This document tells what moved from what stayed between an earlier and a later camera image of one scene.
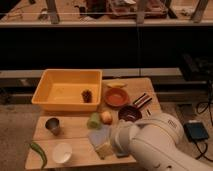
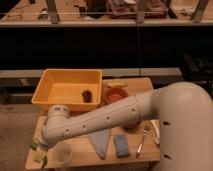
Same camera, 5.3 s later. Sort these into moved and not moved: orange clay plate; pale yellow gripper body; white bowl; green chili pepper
Moved: pale yellow gripper body
Not moved: white bowl; orange clay plate; green chili pepper
